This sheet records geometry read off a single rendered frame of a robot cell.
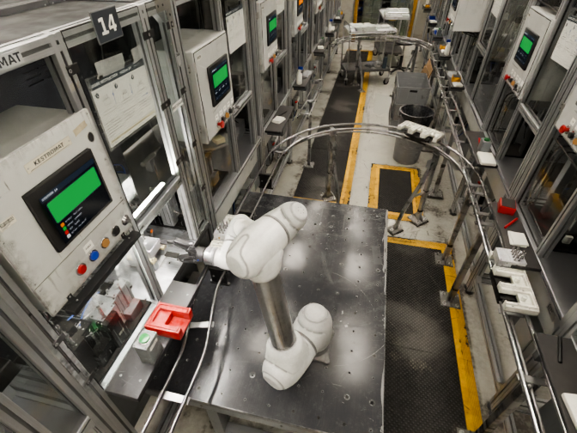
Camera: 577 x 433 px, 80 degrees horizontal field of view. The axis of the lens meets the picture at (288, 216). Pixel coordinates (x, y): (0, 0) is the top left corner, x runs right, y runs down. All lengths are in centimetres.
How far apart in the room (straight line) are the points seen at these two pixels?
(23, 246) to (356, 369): 136
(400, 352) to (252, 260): 176
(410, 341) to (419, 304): 34
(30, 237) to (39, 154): 22
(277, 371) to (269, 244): 59
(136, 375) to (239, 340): 50
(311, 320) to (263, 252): 56
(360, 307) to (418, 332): 90
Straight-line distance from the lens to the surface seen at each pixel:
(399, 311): 281
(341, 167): 421
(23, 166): 108
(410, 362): 261
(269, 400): 168
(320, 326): 155
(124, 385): 159
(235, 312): 191
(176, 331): 157
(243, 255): 105
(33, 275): 116
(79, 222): 119
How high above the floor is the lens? 224
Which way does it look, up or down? 40 degrees down
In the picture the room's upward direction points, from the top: 1 degrees counter-clockwise
